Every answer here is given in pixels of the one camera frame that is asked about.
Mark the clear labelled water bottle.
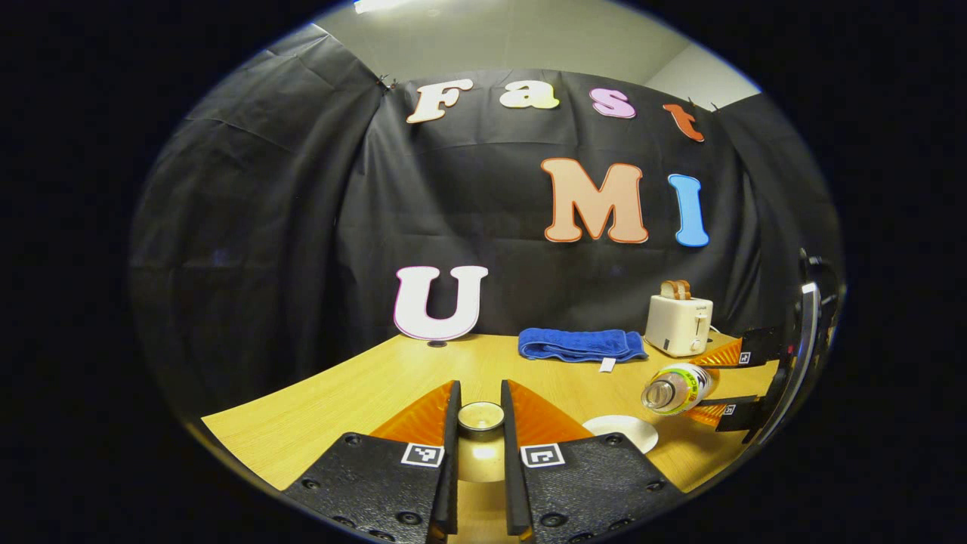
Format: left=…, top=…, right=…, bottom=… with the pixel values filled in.
left=641, top=363, right=715, bottom=416

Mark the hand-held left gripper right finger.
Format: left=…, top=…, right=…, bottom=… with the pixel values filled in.
left=500, top=379, right=684, bottom=544

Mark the cream teacup lid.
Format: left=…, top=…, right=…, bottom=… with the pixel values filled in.
left=456, top=401, right=507, bottom=483

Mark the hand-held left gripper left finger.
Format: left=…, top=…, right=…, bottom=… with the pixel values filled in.
left=283, top=380, right=463, bottom=544

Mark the black backdrop cloth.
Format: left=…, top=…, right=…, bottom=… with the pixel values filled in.
left=128, top=23, right=843, bottom=424

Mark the cream toaster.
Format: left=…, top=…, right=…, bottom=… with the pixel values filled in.
left=644, top=295, right=714, bottom=358

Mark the blue folded towel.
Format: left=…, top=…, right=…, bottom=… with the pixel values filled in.
left=518, top=328, right=649, bottom=374

